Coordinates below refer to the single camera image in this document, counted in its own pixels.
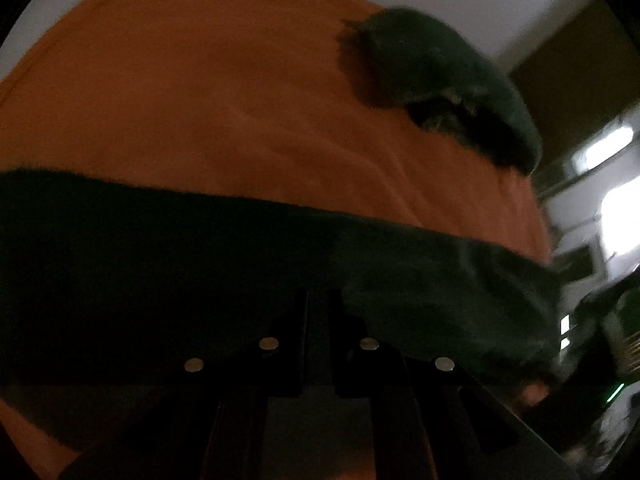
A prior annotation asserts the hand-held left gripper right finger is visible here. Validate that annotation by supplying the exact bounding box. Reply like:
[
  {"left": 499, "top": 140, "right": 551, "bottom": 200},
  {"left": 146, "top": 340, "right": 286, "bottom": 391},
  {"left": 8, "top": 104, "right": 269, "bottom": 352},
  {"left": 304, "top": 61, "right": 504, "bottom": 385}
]
[{"left": 326, "top": 287, "right": 581, "bottom": 480}]

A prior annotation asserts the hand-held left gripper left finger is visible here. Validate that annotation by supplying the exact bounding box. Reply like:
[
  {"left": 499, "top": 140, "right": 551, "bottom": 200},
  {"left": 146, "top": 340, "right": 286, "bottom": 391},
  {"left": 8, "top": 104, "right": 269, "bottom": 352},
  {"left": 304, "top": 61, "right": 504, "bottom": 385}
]
[{"left": 60, "top": 287, "right": 311, "bottom": 480}]

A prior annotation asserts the dark green fleece cloth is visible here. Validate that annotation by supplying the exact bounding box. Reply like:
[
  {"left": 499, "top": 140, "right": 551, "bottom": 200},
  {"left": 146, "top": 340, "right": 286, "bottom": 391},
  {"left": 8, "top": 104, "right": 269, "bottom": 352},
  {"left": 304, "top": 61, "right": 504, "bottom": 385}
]
[{"left": 0, "top": 166, "right": 568, "bottom": 391}]

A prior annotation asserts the bright window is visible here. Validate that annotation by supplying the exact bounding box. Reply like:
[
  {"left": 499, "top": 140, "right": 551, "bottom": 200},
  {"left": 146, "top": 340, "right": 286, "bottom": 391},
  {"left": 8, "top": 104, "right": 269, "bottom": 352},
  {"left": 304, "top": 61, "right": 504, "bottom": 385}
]
[{"left": 597, "top": 180, "right": 640, "bottom": 266}]

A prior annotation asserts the orange blanket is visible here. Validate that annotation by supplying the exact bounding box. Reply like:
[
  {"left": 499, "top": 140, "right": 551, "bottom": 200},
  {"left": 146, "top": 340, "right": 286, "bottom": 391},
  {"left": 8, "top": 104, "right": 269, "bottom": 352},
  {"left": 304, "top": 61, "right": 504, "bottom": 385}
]
[{"left": 0, "top": 0, "right": 553, "bottom": 480}]

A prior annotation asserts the brown wooden furniture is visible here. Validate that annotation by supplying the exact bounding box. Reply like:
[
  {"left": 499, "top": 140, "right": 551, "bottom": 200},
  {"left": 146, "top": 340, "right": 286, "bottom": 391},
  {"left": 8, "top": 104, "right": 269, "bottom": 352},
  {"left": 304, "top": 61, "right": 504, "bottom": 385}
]
[{"left": 510, "top": 0, "right": 640, "bottom": 136}]

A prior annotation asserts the green garment pile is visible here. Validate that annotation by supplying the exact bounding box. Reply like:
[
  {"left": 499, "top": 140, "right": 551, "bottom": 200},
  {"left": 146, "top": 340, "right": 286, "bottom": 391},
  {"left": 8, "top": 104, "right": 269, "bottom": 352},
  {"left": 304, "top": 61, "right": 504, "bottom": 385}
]
[{"left": 339, "top": 6, "right": 544, "bottom": 175}]

